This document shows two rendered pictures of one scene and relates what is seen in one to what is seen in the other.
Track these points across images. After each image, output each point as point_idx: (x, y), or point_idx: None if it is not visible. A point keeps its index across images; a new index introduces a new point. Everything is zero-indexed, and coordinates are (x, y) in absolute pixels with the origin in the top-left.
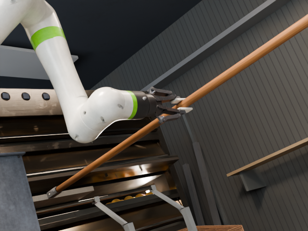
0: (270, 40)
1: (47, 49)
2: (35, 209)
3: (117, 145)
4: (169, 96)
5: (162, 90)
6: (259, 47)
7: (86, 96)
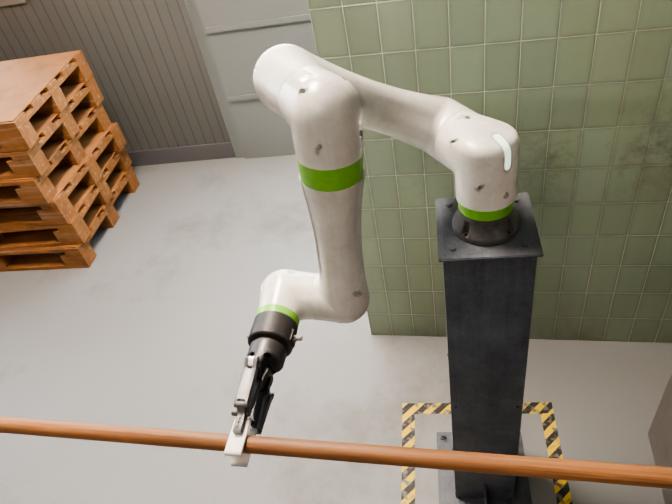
0: (40, 420)
1: None
2: (446, 314)
3: (468, 452)
4: (240, 400)
5: (240, 381)
6: (59, 421)
7: (318, 273)
